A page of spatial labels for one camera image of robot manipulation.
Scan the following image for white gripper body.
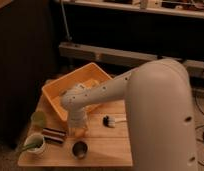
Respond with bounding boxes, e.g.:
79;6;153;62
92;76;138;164
68;108;88;136

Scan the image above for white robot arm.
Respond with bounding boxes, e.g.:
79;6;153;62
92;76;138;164
61;59;198;171

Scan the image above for small metal cup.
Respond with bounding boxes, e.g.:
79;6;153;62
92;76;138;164
72;141;88;159

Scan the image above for green plastic cup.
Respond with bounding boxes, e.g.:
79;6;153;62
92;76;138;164
31;111;46;128

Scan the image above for black and white brush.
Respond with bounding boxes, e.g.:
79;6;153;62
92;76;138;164
103;115;126;128

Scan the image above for small wooden table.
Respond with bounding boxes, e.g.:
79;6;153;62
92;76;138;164
17;79;134;168

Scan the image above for yellow plastic bin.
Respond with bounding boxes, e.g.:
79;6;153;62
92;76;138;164
42;62;111;122

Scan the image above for white mug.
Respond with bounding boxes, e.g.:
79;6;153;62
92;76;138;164
22;133;46;154

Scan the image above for green spoon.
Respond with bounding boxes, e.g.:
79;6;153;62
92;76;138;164
21;140;43;152

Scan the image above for metal pole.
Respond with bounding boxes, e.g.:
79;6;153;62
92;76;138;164
60;0;72;42

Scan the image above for long wooden beam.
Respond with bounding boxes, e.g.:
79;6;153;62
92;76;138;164
59;42;204;78

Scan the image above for upper wooden shelf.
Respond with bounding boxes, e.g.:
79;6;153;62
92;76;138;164
54;0;204;19

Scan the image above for black cable on floor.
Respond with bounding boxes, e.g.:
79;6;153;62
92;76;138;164
194;96;204;168

